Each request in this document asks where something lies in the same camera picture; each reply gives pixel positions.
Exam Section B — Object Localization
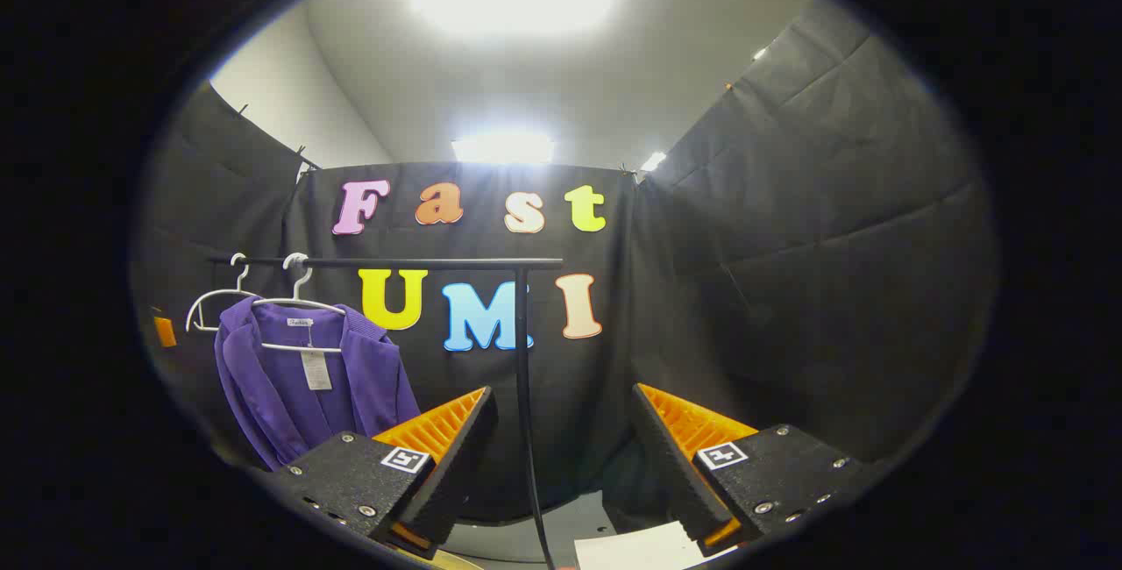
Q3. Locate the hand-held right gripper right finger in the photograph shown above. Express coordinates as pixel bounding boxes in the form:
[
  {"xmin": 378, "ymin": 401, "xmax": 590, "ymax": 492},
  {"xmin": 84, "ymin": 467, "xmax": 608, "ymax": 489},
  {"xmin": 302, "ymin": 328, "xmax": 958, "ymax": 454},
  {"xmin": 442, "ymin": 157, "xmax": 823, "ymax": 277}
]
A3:
[{"xmin": 631, "ymin": 382, "xmax": 882, "ymax": 559}]

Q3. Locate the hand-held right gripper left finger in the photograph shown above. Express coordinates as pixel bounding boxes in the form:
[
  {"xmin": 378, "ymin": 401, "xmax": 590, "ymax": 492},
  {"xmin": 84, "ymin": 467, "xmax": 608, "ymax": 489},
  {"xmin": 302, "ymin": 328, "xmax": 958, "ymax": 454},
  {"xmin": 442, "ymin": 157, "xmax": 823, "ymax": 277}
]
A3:
[{"xmin": 261, "ymin": 386, "xmax": 499, "ymax": 562}]

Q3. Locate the purple knit cardigan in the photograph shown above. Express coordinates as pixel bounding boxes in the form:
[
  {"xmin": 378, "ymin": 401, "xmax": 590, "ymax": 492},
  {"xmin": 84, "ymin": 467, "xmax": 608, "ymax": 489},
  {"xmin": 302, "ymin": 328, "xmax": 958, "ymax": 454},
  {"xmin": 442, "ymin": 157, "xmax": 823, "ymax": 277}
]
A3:
[{"xmin": 215, "ymin": 296, "xmax": 422, "ymax": 472}]

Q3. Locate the white plastic hanger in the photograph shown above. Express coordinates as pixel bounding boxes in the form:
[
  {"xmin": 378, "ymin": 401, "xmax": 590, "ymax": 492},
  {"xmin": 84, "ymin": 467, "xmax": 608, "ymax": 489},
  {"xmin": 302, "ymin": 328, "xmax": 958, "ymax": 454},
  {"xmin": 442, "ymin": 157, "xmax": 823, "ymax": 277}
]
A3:
[
  {"xmin": 252, "ymin": 253, "xmax": 347, "ymax": 353},
  {"xmin": 186, "ymin": 253, "xmax": 259, "ymax": 334}
]

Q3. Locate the black metal clothes rack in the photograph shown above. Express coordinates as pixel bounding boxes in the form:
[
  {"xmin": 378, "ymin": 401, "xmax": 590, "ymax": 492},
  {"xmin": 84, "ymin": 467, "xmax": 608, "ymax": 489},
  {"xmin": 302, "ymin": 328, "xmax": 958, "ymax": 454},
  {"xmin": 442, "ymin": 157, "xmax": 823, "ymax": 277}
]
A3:
[{"xmin": 209, "ymin": 254, "xmax": 564, "ymax": 570}]

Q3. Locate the black backdrop cloth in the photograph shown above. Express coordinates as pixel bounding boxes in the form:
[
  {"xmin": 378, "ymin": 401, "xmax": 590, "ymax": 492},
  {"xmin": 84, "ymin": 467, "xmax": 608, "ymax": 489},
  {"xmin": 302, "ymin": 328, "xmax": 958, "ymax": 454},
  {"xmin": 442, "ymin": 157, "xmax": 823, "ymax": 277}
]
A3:
[{"xmin": 131, "ymin": 0, "xmax": 1000, "ymax": 527}]

